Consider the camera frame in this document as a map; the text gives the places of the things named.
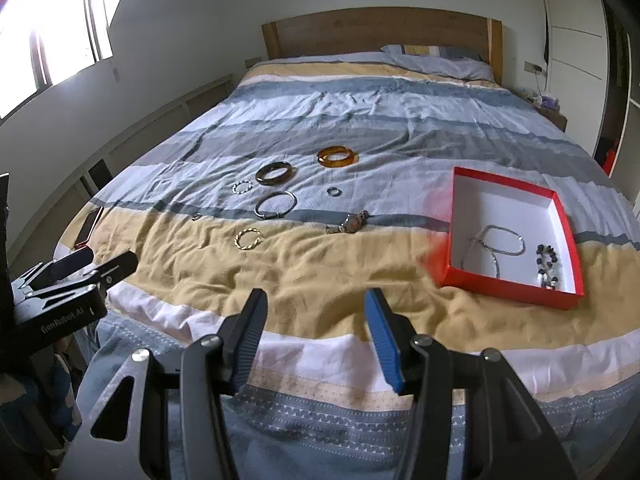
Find striped bed duvet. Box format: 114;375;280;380
77;52;639;479

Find white wardrobe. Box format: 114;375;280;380
544;0;639;202

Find silver bangle with clasp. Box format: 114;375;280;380
254;191;298;220

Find dark brown bangle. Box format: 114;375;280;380
255;162;294;186

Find twisted silver hoop bracelet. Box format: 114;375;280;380
233;226;266;252

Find wooden nightstand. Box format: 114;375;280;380
533;101;567;132

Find silver chain necklace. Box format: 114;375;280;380
459;223;527;280

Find beaded stone bracelet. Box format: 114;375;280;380
534;242;561;290

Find black phone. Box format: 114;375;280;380
73;207;103;250

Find amber bangle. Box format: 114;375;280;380
317;145;358;169

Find red jewelry box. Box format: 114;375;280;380
427;167;585;310

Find wooden headboard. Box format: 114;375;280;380
262;6;503;84

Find window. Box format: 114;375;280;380
1;0;120;119

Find grey pillow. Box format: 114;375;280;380
381;44;496;82

